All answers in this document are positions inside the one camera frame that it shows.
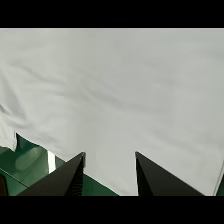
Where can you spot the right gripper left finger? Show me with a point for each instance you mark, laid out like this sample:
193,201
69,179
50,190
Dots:
65,179

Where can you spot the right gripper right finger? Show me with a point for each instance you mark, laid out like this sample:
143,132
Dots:
156,181

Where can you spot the white T-shirt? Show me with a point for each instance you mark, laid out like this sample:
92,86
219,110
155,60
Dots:
126,90

